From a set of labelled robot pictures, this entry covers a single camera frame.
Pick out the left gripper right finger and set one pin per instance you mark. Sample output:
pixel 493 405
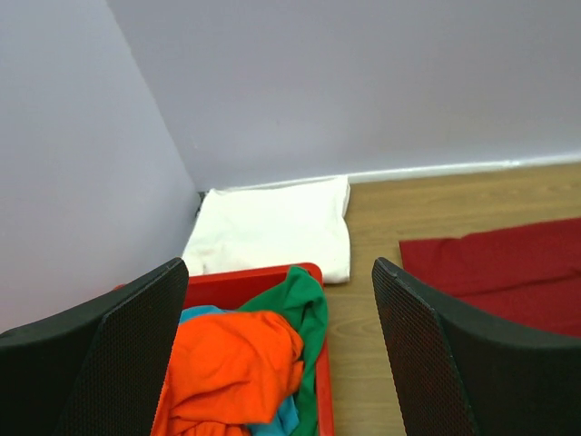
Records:
pixel 460 371

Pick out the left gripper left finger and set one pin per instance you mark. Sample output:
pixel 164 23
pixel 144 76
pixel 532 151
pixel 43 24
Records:
pixel 97 368

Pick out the dark red t shirt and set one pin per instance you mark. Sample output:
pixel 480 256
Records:
pixel 528 274

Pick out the orange t shirt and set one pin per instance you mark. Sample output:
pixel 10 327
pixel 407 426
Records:
pixel 227 373

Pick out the red plastic bin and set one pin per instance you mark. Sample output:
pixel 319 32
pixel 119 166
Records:
pixel 229 291

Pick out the green t shirt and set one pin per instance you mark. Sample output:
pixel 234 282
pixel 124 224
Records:
pixel 301 301

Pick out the teal t shirt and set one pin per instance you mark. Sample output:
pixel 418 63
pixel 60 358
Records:
pixel 286 419

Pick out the folded white t shirt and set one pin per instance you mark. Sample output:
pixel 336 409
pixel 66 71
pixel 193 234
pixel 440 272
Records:
pixel 237 230

